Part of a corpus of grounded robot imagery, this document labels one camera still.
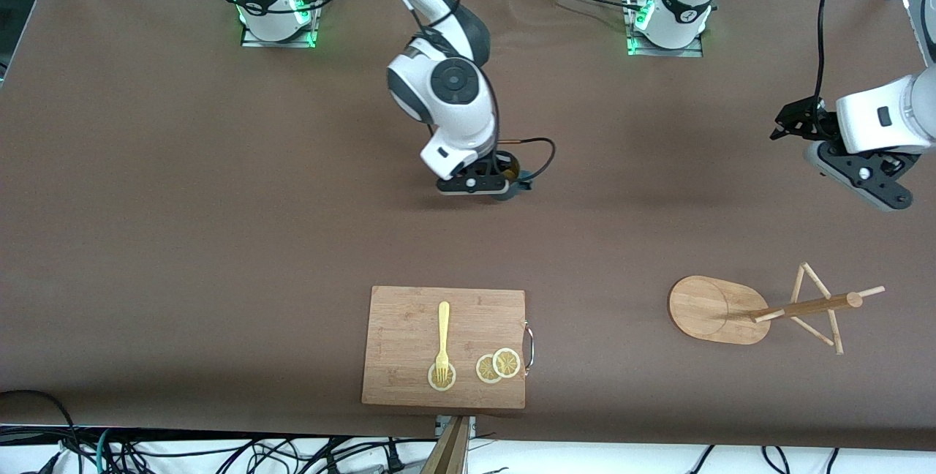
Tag teal mug with yellow inside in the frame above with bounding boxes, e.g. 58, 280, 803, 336
496, 154, 535, 202

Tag wooden cup rack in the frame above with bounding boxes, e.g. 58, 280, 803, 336
668, 262, 886, 356

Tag yellow plastic fork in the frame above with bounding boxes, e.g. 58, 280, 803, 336
434, 301, 451, 384

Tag bamboo cutting board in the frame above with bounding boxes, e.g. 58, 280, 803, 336
361, 285, 535, 410

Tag lemon slice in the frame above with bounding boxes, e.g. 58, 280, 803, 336
428, 361, 457, 392
475, 354, 504, 385
492, 347, 521, 379

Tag brown table cover sheet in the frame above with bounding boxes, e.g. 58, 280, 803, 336
0, 0, 936, 453

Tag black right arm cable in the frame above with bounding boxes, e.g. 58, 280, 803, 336
174, 0, 556, 184

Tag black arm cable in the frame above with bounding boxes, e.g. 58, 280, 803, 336
174, 0, 556, 184
813, 0, 855, 120

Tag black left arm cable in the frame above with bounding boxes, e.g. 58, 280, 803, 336
813, 0, 855, 120

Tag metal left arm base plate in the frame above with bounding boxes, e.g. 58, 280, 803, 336
627, 0, 704, 58

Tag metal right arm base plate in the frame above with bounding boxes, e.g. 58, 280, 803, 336
241, 0, 318, 48

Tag wooden post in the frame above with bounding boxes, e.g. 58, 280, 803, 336
420, 415, 471, 474

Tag teal floor cable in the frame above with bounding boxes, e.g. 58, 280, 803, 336
94, 429, 114, 474

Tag black looped floor cable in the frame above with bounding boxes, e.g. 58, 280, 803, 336
0, 389, 78, 474

